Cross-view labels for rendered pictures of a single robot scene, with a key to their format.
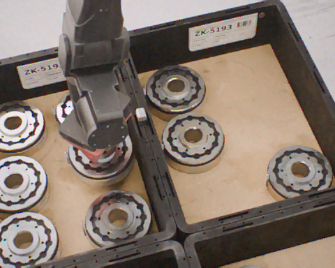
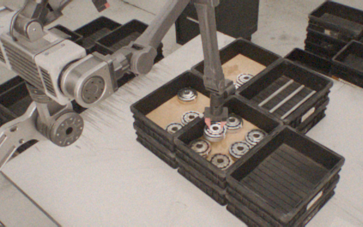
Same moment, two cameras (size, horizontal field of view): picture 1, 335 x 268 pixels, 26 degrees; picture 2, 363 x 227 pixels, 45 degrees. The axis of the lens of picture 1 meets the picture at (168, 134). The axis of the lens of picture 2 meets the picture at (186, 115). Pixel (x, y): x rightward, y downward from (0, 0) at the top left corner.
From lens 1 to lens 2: 1.97 m
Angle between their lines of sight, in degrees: 69
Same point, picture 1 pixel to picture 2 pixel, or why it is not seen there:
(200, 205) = not seen: hidden behind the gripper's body
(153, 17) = (119, 187)
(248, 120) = (172, 115)
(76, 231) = (240, 134)
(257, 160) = (186, 108)
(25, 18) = not seen: outside the picture
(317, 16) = (93, 139)
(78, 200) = (230, 138)
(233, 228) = not seen: hidden behind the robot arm
